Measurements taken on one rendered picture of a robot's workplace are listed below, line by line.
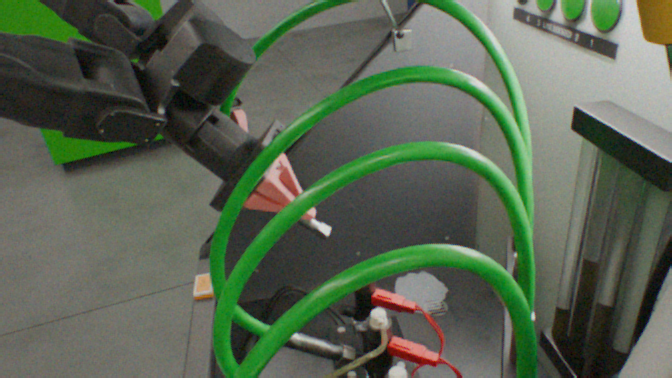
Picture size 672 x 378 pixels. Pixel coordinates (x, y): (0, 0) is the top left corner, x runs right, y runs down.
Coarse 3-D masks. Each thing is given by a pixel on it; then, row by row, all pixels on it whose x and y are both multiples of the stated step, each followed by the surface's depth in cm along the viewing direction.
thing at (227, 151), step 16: (208, 128) 50; (224, 128) 51; (240, 128) 53; (272, 128) 53; (192, 144) 51; (208, 144) 51; (224, 144) 51; (240, 144) 52; (256, 144) 53; (208, 160) 51; (224, 160) 51; (240, 160) 51; (224, 176) 52; (240, 176) 51; (224, 192) 53
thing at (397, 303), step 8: (376, 296) 62; (384, 296) 61; (392, 296) 61; (400, 296) 61; (376, 304) 62; (384, 304) 61; (392, 304) 61; (400, 304) 60; (408, 304) 60; (400, 312) 61; (408, 312) 60
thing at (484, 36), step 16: (320, 0) 54; (336, 0) 53; (352, 0) 53; (416, 0) 52; (432, 0) 51; (448, 0) 51; (288, 16) 55; (304, 16) 55; (464, 16) 51; (272, 32) 57; (480, 32) 51; (256, 48) 58; (496, 48) 52; (496, 64) 53; (240, 80) 61; (512, 80) 53; (512, 96) 54; (224, 112) 63; (528, 128) 56; (528, 144) 56
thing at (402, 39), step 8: (384, 0) 77; (384, 8) 78; (392, 16) 78; (392, 24) 79; (392, 32) 80; (400, 32) 79; (408, 32) 80; (400, 40) 80; (408, 40) 80; (400, 48) 81; (408, 48) 81
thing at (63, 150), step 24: (0, 0) 299; (24, 0) 304; (144, 0) 332; (0, 24) 304; (24, 24) 309; (48, 24) 314; (48, 144) 342; (72, 144) 349; (96, 144) 355; (120, 144) 363; (168, 144) 382; (72, 168) 359
